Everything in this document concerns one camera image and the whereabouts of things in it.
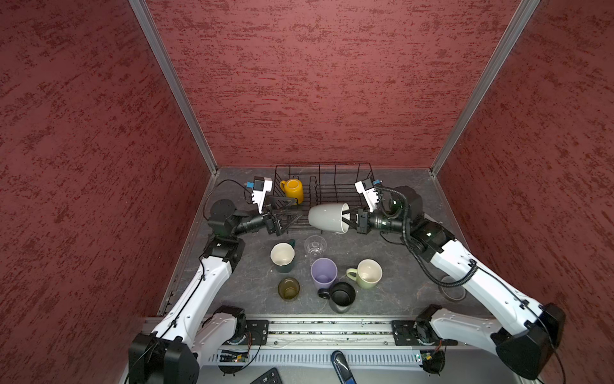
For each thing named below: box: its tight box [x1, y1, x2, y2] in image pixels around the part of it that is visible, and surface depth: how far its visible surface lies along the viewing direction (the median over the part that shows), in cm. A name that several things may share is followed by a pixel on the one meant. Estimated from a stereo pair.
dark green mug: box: [269, 238, 296, 274], surface depth 84 cm
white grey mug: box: [308, 202, 351, 234], surface depth 65 cm
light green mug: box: [346, 258, 384, 289], surface depth 81 cm
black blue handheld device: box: [330, 350, 357, 384], surface depth 66 cm
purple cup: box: [310, 256, 339, 290], surface depth 79 cm
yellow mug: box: [279, 178, 305, 205], surface depth 102 cm
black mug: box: [317, 281, 356, 314], surface depth 82 cm
